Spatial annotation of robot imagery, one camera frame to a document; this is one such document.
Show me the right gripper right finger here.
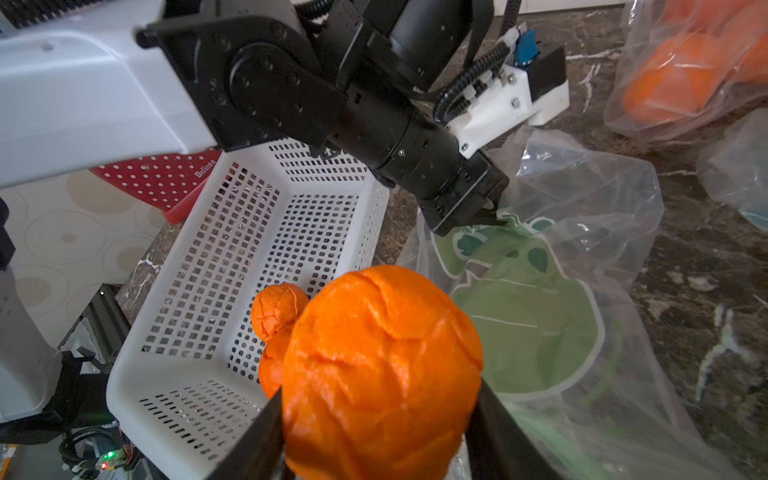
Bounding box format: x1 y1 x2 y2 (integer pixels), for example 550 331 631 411
465 380 561 480

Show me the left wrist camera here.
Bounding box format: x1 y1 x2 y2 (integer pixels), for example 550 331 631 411
446 26 570 159

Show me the orange taken out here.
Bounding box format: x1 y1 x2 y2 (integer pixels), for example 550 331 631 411
251 283 309 342
258 326 293 399

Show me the green zip-top bag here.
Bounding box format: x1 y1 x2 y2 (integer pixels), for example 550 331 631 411
398 127 738 479

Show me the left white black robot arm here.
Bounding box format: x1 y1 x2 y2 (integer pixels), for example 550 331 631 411
1 1 509 235

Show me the green-edged zip-top bag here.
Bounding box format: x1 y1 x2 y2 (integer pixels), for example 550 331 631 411
696 108 767 231

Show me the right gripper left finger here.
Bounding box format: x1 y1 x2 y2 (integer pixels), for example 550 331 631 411
207 390 285 480

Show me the middle clear zip-top bag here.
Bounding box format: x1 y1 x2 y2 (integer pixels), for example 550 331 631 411
603 0 767 141

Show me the orange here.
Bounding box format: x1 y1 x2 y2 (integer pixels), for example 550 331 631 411
281 266 484 479

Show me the white perforated plastic basket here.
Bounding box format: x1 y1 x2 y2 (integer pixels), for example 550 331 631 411
107 139 389 479

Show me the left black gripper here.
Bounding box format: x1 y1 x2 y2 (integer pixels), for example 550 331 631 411
330 83 509 236

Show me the red dotted toaster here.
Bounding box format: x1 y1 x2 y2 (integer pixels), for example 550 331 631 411
91 149 222 224

